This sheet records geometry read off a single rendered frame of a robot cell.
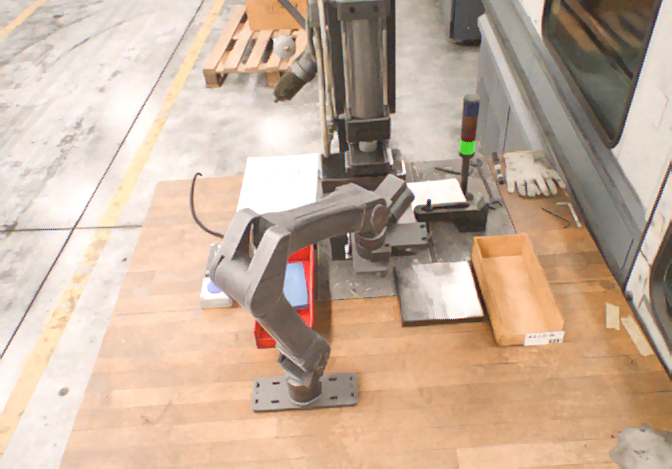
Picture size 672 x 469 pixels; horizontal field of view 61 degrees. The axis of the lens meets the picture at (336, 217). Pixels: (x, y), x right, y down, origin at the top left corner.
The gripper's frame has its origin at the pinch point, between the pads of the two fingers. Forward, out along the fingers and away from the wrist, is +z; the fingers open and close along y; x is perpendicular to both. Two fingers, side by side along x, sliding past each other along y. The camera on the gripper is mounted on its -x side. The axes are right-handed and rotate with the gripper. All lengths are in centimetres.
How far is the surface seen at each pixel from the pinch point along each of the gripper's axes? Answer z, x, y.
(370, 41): -32.1, -2.2, 30.0
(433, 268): 10.8, -14.7, 1.3
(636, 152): 6, -64, 25
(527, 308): 7.0, -32.6, -10.1
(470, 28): 208, -93, 246
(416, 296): 7.5, -9.8, -5.8
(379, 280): 12.5, -2.4, -0.2
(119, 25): 270, 196, 334
